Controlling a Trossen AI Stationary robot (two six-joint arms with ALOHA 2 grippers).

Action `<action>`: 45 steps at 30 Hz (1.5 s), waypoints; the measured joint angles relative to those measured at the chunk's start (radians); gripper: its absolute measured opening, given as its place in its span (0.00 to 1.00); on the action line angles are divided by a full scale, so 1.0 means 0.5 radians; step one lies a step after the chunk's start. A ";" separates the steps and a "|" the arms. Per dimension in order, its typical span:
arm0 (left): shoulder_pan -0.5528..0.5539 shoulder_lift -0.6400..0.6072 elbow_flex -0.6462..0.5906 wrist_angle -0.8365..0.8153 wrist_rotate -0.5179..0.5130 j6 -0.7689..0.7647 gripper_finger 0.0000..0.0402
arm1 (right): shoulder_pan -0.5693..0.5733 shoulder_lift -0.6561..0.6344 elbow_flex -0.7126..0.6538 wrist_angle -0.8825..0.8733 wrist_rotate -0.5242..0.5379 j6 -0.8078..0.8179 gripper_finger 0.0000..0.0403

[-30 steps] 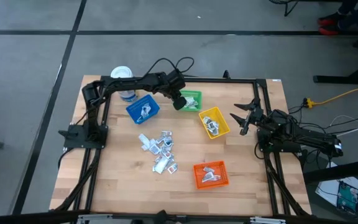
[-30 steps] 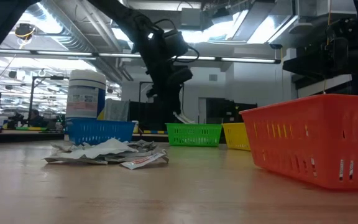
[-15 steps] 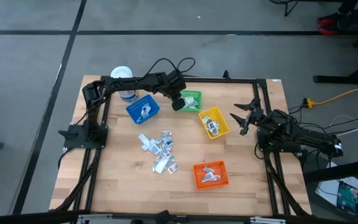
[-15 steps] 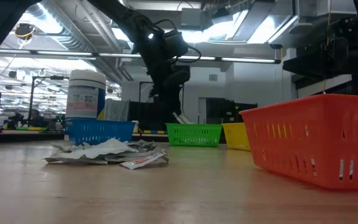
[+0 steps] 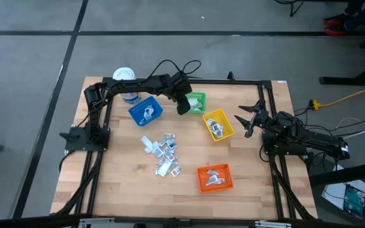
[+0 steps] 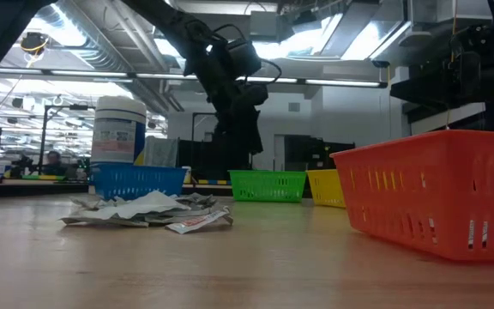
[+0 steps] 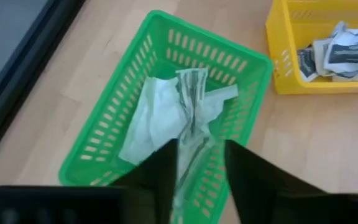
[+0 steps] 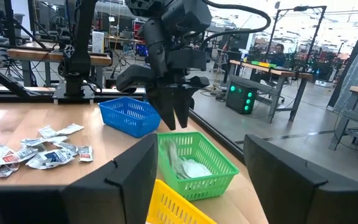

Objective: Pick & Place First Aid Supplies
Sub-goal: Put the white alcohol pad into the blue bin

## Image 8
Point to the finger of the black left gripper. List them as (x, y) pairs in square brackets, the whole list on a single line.
[(183, 105), (166, 109)]

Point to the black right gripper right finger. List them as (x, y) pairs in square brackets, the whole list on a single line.
[(278, 180)]

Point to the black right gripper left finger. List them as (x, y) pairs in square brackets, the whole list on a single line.
[(129, 186)]

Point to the yellow plastic basket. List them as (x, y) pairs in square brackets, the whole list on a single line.
[(172, 208)]

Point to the plain white gauze packet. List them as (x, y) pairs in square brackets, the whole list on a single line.
[(194, 168), (174, 158)]

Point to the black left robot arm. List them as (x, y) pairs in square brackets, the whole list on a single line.
[(81, 46)]

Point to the white first aid packet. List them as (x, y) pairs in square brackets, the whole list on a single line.
[(5, 170), (48, 132), (33, 142), (67, 148), (51, 158), (70, 129), (57, 139)]

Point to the blue plastic basket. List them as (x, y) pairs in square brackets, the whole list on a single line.
[(126, 115)]

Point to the red-printed white packet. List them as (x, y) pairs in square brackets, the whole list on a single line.
[(17, 155), (85, 153)]

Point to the green plastic basket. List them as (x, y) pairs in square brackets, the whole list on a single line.
[(185, 186)]

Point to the computer tower green lights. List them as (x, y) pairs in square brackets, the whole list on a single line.
[(241, 98)]

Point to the white box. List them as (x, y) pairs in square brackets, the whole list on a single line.
[(98, 42)]

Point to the yellow-green block strip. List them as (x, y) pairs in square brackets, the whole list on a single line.
[(261, 64)]

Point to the wooden background table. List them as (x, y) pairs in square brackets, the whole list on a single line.
[(291, 74)]

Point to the person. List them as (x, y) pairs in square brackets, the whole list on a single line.
[(278, 54)]

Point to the wooden workbench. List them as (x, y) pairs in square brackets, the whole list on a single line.
[(36, 55)]

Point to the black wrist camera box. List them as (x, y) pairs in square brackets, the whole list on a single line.
[(186, 59)]

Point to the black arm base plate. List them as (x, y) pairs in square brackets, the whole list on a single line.
[(73, 93)]

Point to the black gantry frame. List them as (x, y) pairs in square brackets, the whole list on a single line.
[(300, 8)]

